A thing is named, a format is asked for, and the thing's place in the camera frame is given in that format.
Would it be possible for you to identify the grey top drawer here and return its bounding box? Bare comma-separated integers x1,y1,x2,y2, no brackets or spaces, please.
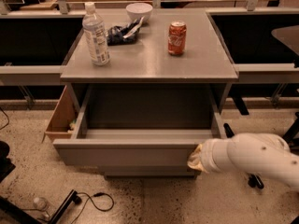
54,84,225,177

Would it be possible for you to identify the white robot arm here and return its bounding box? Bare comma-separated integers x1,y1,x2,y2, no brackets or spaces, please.
187,133,299,191

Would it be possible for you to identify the grey cabinet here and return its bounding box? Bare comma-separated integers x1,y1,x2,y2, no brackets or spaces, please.
60,7,240,114

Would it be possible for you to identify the red soda can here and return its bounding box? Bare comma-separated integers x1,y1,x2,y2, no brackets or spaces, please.
168,21,187,55

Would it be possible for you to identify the black stand leg left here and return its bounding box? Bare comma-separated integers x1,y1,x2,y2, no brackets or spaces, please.
49,189,81,224

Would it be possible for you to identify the cardboard box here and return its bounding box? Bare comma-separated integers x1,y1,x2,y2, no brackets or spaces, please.
45,88,78,142

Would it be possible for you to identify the dark blue chip bag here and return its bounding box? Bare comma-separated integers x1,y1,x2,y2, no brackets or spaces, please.
106,17,144,46

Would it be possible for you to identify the clear plastic bottle on floor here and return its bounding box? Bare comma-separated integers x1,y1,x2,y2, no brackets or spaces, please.
33,197,50,220

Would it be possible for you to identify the white bowl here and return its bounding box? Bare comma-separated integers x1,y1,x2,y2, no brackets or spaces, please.
126,3,153,23

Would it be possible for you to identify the clear plastic water bottle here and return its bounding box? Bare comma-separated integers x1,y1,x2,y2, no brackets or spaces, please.
82,2,110,66

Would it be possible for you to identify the black cable on floor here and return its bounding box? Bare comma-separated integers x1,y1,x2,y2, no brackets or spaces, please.
69,191,115,224

